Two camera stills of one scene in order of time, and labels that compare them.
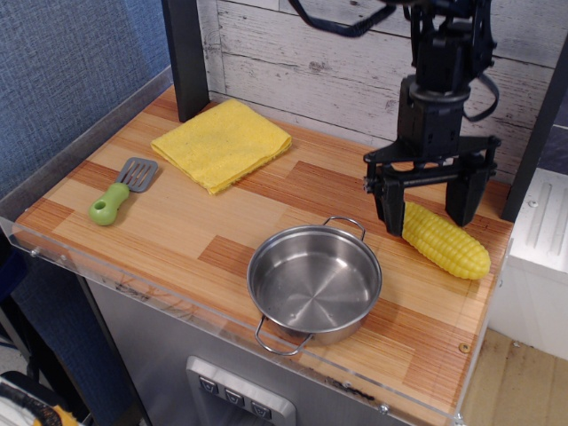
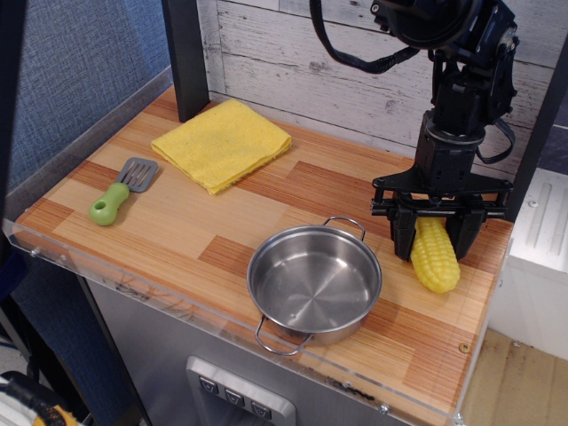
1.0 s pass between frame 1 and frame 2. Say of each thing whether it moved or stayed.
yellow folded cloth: stayed
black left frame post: stayed
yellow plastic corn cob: moved
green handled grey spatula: stayed
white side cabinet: stayed
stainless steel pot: stayed
